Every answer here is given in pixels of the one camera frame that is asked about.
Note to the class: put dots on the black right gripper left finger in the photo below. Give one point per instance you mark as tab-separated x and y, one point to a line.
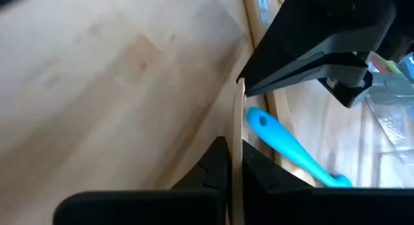
161	209

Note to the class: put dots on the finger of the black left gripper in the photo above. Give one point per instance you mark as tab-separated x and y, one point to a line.
339	73
323	21

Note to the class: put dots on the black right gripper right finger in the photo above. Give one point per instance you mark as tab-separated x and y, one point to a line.
307	209

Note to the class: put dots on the red silicone spatula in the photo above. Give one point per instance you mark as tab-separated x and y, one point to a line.
379	64

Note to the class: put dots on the blue silicone spatula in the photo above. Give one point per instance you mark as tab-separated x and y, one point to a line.
284	144

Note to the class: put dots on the clear plastic bin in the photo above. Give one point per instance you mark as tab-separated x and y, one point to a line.
388	121

